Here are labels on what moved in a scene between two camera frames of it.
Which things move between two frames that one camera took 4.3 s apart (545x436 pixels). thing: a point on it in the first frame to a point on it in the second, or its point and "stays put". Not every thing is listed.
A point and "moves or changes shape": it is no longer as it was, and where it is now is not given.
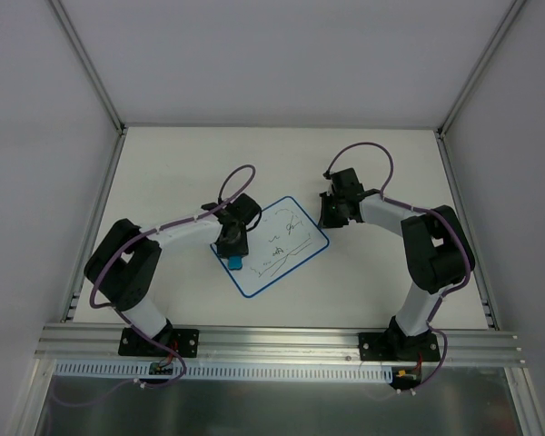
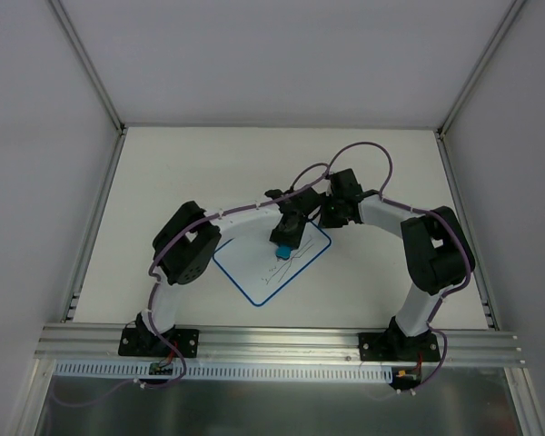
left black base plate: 133,344 stays put
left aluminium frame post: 104,94 stays put
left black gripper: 232,247 to 289,228
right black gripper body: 326,211 stays put
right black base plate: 398,347 stays put
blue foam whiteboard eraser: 234,262 to 283,252
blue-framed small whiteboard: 284,238 moves or changes shape
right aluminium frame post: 459,203 stays put
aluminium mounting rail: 99,343 stays put
